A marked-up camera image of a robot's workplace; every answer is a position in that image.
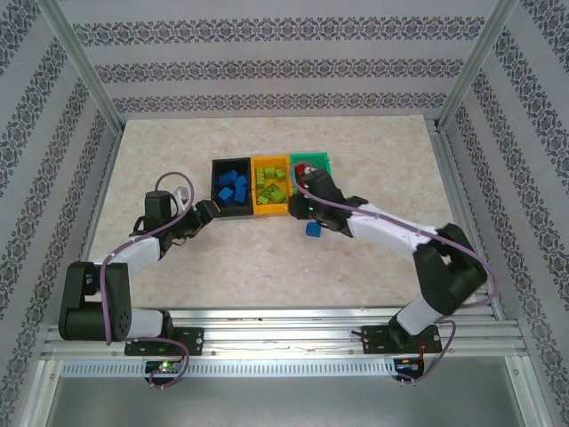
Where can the black plastic bin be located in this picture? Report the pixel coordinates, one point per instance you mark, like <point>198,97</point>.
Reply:
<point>231,211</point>

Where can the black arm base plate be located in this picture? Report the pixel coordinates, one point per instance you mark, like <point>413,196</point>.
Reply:
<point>378,340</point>
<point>195,340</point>

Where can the small circuit board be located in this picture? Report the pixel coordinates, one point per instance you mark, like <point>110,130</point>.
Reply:
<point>406,364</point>
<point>164,367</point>

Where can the long blue lego brick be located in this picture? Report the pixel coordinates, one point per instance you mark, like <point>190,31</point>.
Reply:
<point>227,176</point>

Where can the long red lego brick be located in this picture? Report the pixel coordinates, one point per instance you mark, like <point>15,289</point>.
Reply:
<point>303,169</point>

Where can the long green lego brick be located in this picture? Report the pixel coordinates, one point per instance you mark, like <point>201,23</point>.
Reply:
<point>272,191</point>
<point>279,201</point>

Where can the small blue lego brick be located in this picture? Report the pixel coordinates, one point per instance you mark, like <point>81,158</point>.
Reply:
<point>240,194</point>
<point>224,195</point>
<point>241,181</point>
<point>313,230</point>

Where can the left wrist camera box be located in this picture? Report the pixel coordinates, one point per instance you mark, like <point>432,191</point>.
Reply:
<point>181,195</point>

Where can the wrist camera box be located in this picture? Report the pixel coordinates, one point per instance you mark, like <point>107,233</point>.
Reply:
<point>312,171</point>
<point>181,195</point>

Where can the aluminium side rail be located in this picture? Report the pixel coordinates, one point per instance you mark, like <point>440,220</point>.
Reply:
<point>453,178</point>
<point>94,213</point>

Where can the green plastic bin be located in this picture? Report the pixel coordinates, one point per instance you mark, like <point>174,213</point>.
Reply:
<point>311,156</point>

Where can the aluminium rail frame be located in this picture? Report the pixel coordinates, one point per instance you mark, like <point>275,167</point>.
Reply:
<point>284,338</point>

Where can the small green lego brick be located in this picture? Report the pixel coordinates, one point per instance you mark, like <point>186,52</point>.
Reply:
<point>270,171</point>
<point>281,175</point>
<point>261,200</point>
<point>259,175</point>

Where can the yellow plastic bin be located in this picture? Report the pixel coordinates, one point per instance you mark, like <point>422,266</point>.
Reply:
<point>271,211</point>

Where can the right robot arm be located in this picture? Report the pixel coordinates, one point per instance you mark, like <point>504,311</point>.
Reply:
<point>444,276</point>

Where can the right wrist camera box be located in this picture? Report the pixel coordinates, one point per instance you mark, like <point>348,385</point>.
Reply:
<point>312,171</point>

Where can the aluminium corner post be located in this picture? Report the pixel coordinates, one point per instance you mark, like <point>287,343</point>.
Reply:
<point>80,62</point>
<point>478,62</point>

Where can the grey metal shelf panel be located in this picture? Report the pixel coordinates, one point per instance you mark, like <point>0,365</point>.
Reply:
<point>284,405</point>

